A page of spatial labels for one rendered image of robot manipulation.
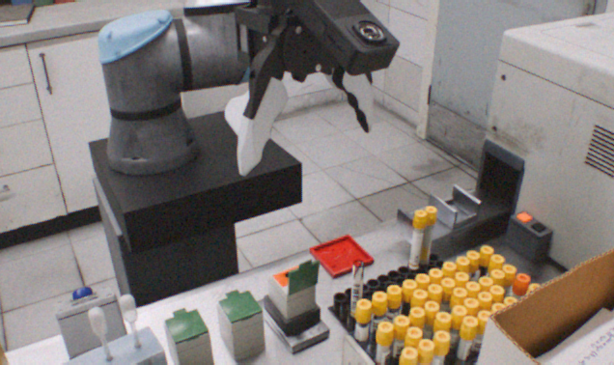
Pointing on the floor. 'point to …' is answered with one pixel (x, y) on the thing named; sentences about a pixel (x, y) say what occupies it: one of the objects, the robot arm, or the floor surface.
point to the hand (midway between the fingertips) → (315, 156)
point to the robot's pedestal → (167, 260)
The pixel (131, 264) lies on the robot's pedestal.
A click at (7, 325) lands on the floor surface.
